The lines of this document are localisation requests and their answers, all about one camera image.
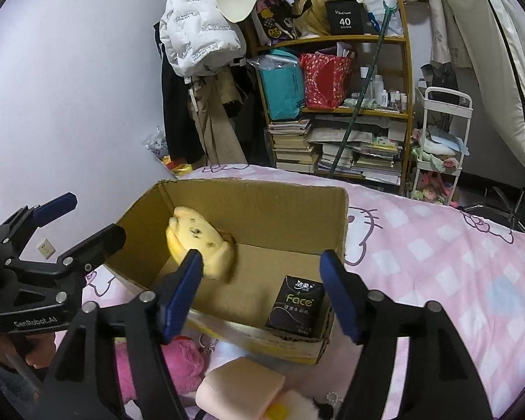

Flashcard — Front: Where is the row of cosmetic bottles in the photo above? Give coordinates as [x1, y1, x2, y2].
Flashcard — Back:
[350, 65, 410, 112]

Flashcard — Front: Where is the black coat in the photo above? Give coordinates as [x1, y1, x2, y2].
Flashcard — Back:
[151, 22, 206, 165]

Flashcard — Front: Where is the teal bag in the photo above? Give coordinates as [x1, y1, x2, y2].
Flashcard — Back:
[257, 49, 305, 121]

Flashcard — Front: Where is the brown cardboard box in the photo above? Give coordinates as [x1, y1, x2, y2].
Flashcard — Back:
[105, 178, 350, 365]

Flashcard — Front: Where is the person's left hand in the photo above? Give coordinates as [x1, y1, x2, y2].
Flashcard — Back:
[0, 330, 57, 375]

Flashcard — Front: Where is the green pole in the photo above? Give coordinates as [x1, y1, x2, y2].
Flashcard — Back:
[326, 0, 399, 180]

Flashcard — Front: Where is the peach soft foam block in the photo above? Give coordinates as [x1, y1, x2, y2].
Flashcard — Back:
[195, 356, 286, 420]

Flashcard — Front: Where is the wooden bookshelf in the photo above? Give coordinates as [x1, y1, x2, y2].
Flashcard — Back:
[245, 0, 416, 197]

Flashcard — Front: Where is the pale cloth bundle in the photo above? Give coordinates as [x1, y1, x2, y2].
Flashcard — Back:
[413, 128, 470, 171]

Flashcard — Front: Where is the cream quilted mattress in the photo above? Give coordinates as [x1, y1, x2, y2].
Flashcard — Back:
[437, 0, 525, 180]

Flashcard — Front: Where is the white trolley cart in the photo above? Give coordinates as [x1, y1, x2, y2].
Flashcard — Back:
[409, 86, 473, 206]

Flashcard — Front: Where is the white puffer jacket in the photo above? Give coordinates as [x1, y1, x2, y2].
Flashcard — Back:
[159, 0, 246, 80]

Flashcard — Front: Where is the red patterned gift bag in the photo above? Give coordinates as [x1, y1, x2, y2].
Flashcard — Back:
[300, 51, 355, 111]

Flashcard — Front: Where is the yellow plush toy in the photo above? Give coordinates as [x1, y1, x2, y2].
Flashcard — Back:
[165, 205, 238, 283]

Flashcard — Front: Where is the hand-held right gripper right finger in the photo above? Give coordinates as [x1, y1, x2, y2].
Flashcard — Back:
[318, 249, 493, 420]

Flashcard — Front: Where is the printed clear plastic bag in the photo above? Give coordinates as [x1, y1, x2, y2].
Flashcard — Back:
[142, 127, 171, 160]

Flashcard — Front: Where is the black yellow patterned bag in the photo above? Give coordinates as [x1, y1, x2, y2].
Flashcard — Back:
[251, 0, 311, 47]

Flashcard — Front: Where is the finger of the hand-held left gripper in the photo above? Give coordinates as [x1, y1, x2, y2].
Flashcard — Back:
[0, 191, 78, 267]
[2, 224, 127, 311]

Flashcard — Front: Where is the pink plush toy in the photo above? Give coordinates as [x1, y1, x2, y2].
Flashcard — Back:
[114, 336, 207, 397]

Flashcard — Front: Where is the pink printed bed sheet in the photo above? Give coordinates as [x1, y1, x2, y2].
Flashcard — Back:
[48, 163, 525, 420]

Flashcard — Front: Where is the black box with white print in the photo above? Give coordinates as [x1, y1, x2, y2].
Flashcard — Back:
[324, 0, 368, 36]

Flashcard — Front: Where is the yellow plastic bag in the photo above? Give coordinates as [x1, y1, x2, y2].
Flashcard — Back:
[295, 0, 333, 38]

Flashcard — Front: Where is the metal keyring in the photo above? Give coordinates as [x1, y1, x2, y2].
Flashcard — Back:
[196, 333, 217, 355]

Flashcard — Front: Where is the person's left forearm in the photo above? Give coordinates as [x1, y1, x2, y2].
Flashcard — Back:
[0, 352, 44, 407]

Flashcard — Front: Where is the stack of books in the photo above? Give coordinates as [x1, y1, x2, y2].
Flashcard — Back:
[268, 119, 405, 184]

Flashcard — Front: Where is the beige coat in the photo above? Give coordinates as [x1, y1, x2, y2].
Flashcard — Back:
[189, 70, 248, 165]

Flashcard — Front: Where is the black tissue pack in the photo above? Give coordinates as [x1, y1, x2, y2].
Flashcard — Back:
[265, 275, 325, 338]

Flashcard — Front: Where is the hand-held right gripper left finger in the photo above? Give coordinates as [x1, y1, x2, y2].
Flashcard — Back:
[35, 248, 204, 420]

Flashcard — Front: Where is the white black fluffy plush toy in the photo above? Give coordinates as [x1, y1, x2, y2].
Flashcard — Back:
[265, 389, 346, 420]

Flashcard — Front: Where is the metal chair frame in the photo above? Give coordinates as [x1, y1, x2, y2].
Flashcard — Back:
[459, 170, 525, 232]

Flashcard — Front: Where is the yellow red packet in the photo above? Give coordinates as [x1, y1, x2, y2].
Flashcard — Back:
[164, 155, 197, 178]

